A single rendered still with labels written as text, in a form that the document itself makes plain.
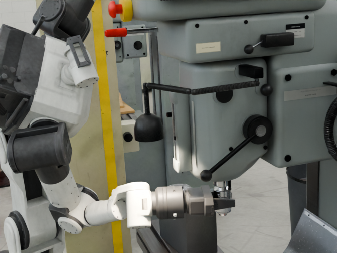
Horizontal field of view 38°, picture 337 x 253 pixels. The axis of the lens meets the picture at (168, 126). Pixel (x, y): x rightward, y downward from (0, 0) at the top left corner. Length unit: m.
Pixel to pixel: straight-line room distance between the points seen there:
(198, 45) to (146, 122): 0.22
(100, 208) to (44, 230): 0.41
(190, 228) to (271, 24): 0.77
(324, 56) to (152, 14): 0.46
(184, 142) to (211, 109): 0.13
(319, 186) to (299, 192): 1.64
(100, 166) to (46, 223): 1.30
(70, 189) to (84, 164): 1.61
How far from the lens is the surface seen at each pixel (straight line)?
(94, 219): 1.47
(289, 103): 1.24
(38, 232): 1.81
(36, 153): 1.31
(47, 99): 1.37
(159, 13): 1.08
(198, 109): 1.20
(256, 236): 3.86
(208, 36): 1.12
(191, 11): 1.10
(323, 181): 1.61
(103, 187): 3.11
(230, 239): 3.82
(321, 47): 1.28
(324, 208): 1.64
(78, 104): 1.40
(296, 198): 3.31
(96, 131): 3.00
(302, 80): 1.25
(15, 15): 10.16
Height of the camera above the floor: 1.78
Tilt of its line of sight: 15 degrees down
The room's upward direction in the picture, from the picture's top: 3 degrees counter-clockwise
